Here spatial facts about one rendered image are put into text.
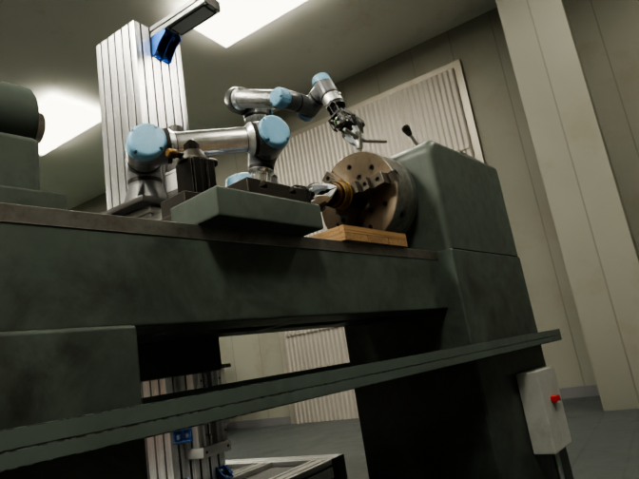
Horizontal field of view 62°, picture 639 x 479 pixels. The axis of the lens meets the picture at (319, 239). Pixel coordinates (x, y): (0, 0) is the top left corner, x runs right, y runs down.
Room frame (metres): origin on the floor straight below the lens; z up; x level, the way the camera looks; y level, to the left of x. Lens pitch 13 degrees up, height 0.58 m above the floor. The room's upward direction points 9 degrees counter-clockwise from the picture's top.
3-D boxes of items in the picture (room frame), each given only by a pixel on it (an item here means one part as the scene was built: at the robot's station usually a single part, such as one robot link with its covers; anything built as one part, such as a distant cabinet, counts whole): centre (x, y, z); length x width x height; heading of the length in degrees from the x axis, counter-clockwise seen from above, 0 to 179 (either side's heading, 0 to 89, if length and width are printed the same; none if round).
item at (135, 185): (1.70, 0.55, 1.21); 0.15 x 0.15 x 0.10
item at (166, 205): (1.30, 0.27, 1.00); 0.20 x 0.10 x 0.05; 141
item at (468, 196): (2.05, -0.41, 1.06); 0.59 x 0.48 x 0.39; 141
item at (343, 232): (1.53, -0.02, 0.89); 0.36 x 0.30 x 0.04; 51
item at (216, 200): (1.21, 0.29, 0.90); 0.53 x 0.30 x 0.06; 51
